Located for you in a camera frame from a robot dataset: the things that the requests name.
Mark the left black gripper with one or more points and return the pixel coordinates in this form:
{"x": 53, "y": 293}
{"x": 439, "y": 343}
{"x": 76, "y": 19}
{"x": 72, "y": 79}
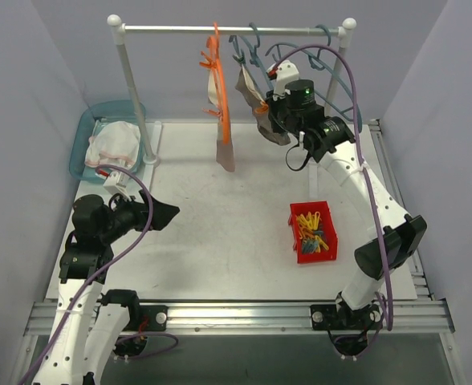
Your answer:
{"x": 144, "y": 210}

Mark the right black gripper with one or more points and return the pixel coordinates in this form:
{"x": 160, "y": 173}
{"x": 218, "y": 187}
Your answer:
{"x": 274, "y": 111}

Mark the orange clothespin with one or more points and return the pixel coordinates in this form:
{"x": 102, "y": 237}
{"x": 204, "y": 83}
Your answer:
{"x": 262, "y": 109}

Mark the grey beige underwear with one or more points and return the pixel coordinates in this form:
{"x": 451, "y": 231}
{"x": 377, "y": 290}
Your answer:
{"x": 245, "y": 86}

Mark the blue hanger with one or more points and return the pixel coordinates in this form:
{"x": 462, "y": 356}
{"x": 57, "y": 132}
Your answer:
{"x": 329, "y": 57}
{"x": 254, "y": 59}

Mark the white pink-trimmed underwear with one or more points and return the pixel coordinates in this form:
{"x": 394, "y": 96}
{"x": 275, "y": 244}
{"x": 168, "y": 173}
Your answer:
{"x": 117, "y": 143}

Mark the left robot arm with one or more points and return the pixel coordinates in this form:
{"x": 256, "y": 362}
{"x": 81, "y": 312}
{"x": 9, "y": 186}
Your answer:
{"x": 88, "y": 321}

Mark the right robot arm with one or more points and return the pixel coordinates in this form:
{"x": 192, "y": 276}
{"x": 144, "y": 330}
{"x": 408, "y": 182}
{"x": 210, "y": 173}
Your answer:
{"x": 394, "y": 234}

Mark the beige brown underwear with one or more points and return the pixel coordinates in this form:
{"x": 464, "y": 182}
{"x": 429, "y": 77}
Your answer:
{"x": 225, "y": 152}

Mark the orange plastic hanger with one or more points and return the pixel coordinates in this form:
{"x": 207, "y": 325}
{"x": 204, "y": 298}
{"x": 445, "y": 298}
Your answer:
{"x": 212, "y": 61}

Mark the white clothes rack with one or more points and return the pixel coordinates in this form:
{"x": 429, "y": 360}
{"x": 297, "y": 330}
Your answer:
{"x": 120, "y": 29}

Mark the colourful clothespins pile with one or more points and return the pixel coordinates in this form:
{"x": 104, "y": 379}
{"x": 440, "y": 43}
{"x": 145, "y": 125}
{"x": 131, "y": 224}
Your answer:
{"x": 311, "y": 233}

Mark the teal plastic basin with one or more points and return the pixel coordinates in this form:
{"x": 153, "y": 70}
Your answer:
{"x": 90, "y": 123}

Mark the red plastic bin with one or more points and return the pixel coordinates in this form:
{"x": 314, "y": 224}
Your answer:
{"x": 328, "y": 228}

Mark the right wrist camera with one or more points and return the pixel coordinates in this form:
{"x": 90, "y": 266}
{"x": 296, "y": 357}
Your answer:
{"x": 285, "y": 73}

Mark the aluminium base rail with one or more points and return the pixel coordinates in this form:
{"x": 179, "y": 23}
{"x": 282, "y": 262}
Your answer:
{"x": 409, "y": 317}

